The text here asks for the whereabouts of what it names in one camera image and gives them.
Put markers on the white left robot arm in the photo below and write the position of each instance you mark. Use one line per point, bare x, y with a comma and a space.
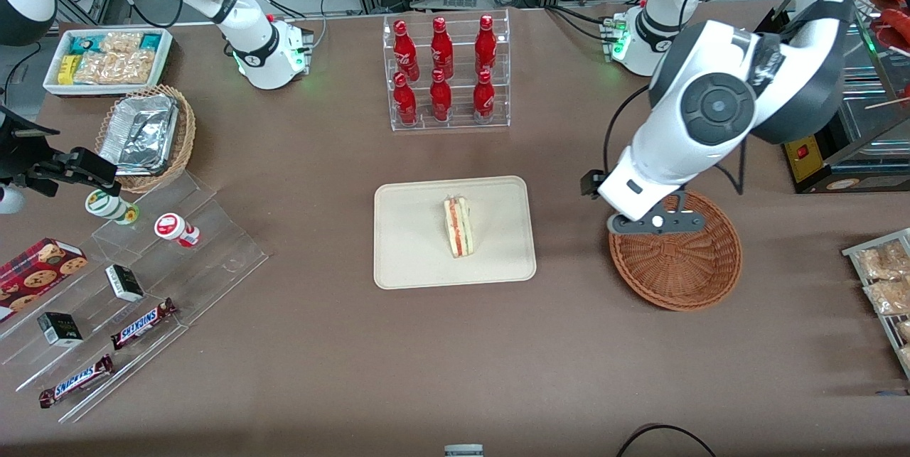
711, 52

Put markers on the grey box edge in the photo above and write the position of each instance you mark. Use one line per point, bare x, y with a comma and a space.
463, 450

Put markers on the red white yogurt cup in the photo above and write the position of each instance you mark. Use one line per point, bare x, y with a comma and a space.
174, 228

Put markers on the red cola bottle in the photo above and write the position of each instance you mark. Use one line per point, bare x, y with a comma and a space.
404, 100
404, 48
484, 97
441, 98
485, 43
441, 45

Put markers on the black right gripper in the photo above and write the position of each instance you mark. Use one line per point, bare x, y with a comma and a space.
15, 156

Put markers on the triangular sandwich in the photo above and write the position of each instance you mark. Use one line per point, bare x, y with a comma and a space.
458, 226

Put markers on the light brown wicker basket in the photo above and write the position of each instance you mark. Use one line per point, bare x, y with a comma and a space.
186, 130

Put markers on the clear acrylic stepped display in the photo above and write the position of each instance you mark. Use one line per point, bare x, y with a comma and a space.
213, 258

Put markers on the white snack bin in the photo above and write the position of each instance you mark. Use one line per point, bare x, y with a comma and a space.
165, 52

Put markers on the small clear cracker bag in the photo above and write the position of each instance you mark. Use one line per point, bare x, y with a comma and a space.
121, 41

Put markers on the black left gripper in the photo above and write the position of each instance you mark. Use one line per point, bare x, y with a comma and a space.
587, 184

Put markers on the green white yogurt cup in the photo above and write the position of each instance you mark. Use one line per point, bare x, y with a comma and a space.
110, 206

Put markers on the snickers bar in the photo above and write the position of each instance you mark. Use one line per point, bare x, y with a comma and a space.
75, 382
142, 324

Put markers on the clear pastry bag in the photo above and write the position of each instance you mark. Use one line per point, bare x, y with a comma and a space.
881, 261
889, 297

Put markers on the clear acrylic bottle rack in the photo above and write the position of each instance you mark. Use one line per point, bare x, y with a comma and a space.
458, 13

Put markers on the small black box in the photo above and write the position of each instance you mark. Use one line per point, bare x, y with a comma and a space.
124, 283
60, 329

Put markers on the tray of packaged snacks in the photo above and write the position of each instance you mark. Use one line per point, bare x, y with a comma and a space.
881, 329

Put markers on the yellow snack pack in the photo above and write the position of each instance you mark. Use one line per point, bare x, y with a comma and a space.
67, 70

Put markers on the dark brown wicker basket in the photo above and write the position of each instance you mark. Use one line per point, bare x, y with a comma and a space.
675, 272

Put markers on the beige plastic tray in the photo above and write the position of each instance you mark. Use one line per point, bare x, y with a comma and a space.
412, 237

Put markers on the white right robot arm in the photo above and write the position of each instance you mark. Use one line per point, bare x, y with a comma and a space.
256, 38

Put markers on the red cookie box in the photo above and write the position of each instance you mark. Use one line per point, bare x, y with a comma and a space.
39, 272

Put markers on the large clear cracker bag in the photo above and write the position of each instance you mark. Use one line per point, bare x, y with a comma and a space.
114, 67

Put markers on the black food warmer cabinet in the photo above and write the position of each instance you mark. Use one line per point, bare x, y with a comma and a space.
867, 151

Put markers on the silver foil tray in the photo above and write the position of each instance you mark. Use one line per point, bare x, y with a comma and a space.
138, 133

